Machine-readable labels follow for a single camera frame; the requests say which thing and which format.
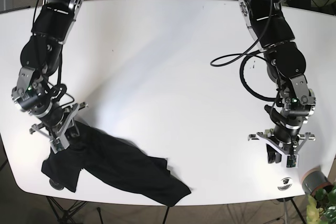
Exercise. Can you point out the left silver table grommet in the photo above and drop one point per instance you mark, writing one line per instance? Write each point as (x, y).
(55, 185)

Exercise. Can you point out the black T-shirt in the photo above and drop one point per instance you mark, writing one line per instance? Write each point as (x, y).
(115, 162)

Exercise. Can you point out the grey plant pot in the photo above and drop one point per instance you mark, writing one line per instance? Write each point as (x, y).
(313, 180)

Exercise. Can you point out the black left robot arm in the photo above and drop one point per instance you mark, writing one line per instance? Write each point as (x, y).
(275, 40)

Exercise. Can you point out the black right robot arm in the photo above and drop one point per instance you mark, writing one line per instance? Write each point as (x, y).
(50, 30)

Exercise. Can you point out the green potted plant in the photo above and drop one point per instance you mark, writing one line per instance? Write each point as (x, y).
(321, 207)

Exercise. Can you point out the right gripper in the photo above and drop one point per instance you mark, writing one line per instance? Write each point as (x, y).
(34, 94)

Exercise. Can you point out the silver table grommet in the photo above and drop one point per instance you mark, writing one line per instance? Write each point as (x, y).
(285, 184)
(55, 185)

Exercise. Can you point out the right silver table grommet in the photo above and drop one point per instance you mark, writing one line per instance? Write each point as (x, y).
(285, 184)

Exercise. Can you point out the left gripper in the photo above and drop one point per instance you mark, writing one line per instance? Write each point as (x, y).
(289, 114)

